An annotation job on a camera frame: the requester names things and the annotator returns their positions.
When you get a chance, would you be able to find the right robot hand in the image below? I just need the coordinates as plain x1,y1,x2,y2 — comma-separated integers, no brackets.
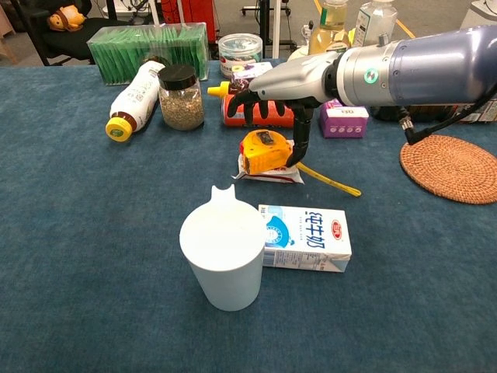
227,51,342,169

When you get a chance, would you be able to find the yellow tape measure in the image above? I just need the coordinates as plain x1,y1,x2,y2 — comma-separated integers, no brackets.
238,130,362,198

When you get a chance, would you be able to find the orange red can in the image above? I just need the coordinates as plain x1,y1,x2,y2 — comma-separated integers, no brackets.
221,92,296,129

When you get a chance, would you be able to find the purple white drink carton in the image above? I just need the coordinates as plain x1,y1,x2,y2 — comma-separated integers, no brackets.
231,61,273,85

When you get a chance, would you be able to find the yellow oil bottle white cap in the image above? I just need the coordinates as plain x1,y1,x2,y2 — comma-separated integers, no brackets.
308,0,350,55

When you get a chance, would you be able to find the round clear tub of clips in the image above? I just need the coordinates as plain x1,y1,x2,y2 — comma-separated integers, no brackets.
217,33,264,80

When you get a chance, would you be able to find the small purple box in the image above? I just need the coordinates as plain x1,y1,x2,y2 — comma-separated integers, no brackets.
319,99,370,139

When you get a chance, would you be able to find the black wheeled stand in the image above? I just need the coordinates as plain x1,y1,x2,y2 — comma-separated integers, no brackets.
240,0,292,19

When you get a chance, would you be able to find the dark sauce bottle yellow nozzle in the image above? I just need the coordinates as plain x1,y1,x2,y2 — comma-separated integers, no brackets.
207,80,249,98

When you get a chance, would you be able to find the white snack packet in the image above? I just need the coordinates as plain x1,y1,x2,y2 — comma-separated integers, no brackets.
232,153,306,184

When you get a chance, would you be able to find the clear tea bottle white cap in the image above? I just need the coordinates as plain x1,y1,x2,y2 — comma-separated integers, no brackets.
353,0,399,47

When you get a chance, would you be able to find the glass jar black lid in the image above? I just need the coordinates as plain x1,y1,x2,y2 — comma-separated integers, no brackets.
157,64,206,131

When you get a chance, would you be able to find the red cabinet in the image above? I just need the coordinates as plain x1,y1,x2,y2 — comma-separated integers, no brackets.
161,0,221,44

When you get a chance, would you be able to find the white blue milk carton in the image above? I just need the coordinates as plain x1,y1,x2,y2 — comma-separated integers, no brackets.
258,204,353,274

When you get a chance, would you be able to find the clear box of green packets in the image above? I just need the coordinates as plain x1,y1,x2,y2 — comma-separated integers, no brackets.
86,22,210,86

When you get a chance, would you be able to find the white plastic cup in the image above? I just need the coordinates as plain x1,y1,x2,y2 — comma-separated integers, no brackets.
179,184,266,312

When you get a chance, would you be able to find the round woven coaster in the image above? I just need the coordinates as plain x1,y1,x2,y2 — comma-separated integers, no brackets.
399,134,497,206

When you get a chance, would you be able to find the white appliance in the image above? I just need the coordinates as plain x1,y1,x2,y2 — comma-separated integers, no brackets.
460,0,497,31

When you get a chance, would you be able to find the black office chair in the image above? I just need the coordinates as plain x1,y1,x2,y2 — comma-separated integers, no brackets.
15,0,156,67

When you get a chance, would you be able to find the orange plush toy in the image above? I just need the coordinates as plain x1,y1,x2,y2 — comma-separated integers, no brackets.
47,5,87,32

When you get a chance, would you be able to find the blue table mat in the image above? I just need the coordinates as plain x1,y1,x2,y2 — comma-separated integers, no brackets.
0,58,497,373

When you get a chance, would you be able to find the white metal post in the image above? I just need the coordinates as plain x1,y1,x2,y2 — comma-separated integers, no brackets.
271,0,283,59

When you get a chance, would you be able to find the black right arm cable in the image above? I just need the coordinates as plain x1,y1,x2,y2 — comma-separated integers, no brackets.
399,83,497,145

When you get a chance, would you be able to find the wooden furniture frame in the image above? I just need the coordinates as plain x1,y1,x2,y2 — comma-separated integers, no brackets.
0,3,19,65

